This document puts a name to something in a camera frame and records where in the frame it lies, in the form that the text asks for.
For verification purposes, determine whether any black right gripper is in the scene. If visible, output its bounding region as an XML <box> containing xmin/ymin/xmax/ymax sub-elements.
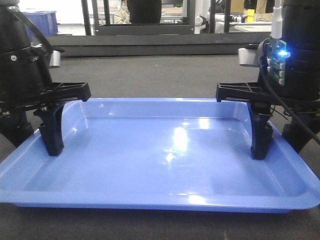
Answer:
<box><xmin>215</xmin><ymin>72</ymin><xmax>320</xmax><ymax>161</ymax></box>

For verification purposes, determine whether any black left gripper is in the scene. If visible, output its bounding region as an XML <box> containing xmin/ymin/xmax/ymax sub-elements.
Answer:
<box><xmin>0</xmin><ymin>59</ymin><xmax>91</xmax><ymax>156</ymax></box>

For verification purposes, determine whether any blue plastic tray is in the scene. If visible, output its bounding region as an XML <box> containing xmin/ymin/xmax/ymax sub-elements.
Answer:
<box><xmin>0</xmin><ymin>98</ymin><xmax>320</xmax><ymax>213</ymax></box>

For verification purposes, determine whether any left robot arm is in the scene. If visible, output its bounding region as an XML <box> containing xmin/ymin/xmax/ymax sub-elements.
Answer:
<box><xmin>0</xmin><ymin>0</ymin><xmax>91</xmax><ymax>156</ymax></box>

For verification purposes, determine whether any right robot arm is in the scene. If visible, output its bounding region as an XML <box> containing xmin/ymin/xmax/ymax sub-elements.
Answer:
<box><xmin>216</xmin><ymin>0</ymin><xmax>320</xmax><ymax>160</ymax></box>

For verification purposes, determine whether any green circuit board with LED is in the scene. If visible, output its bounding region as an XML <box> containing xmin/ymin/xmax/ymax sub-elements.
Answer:
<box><xmin>266</xmin><ymin>36</ymin><xmax>291</xmax><ymax>86</ymax></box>

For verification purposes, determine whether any blue storage bin on table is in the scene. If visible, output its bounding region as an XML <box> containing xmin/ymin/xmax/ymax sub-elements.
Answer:
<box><xmin>23</xmin><ymin>10</ymin><xmax>58</xmax><ymax>36</ymax></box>

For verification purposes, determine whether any person in beige jacket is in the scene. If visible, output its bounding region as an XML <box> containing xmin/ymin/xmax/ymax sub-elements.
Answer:
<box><xmin>114</xmin><ymin>3</ymin><xmax>131</xmax><ymax>25</ymax></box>

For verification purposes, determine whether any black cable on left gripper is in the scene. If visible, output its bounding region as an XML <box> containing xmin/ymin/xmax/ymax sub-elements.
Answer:
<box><xmin>7</xmin><ymin>6</ymin><xmax>55</xmax><ymax>86</ymax></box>

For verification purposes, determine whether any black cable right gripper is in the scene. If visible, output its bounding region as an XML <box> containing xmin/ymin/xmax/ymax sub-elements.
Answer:
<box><xmin>257</xmin><ymin>42</ymin><xmax>320</xmax><ymax>148</ymax></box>

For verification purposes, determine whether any black metal frame rack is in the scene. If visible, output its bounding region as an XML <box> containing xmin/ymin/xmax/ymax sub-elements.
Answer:
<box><xmin>81</xmin><ymin>0</ymin><xmax>243</xmax><ymax>36</ymax></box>

